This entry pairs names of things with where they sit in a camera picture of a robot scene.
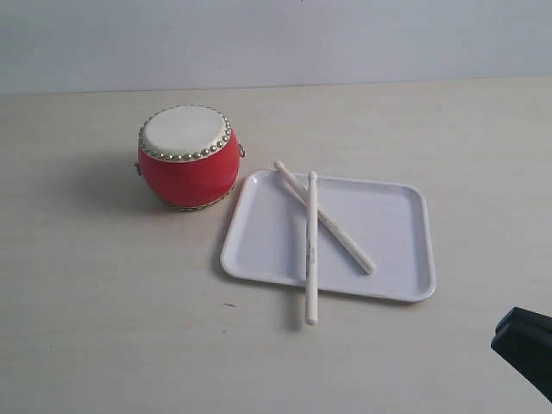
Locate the small red drum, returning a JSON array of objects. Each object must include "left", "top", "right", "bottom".
[{"left": 135, "top": 104, "right": 245, "bottom": 210}]

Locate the white plastic tray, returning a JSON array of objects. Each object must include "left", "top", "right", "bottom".
[{"left": 220, "top": 169, "right": 436, "bottom": 303}]

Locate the white drumstick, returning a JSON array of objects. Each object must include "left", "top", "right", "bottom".
[
  {"left": 273, "top": 160, "right": 376, "bottom": 274},
  {"left": 305, "top": 172, "right": 318, "bottom": 326}
]

